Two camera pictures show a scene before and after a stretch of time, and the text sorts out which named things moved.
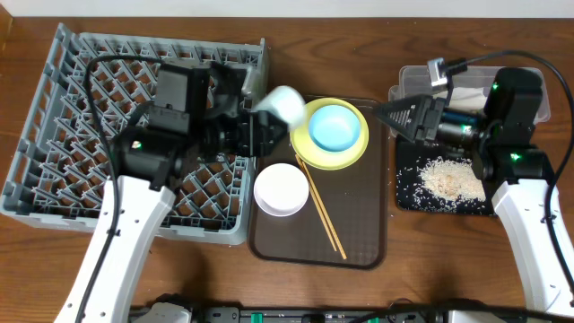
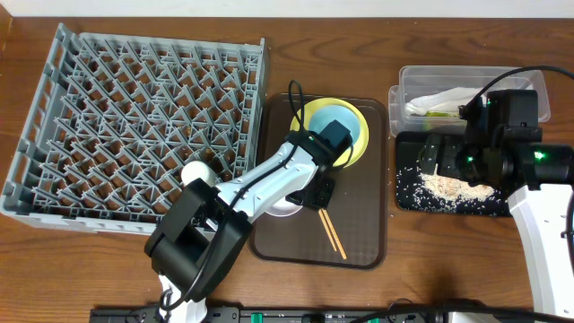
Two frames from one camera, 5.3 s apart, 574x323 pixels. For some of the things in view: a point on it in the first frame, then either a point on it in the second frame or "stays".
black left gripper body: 215,133 to 317,198
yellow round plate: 322,159 stays
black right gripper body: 433,109 to 449,162
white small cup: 286,101 to 197,170
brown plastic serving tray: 344,222 stays
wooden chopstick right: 323,207 stays
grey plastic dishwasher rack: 90,86 stays
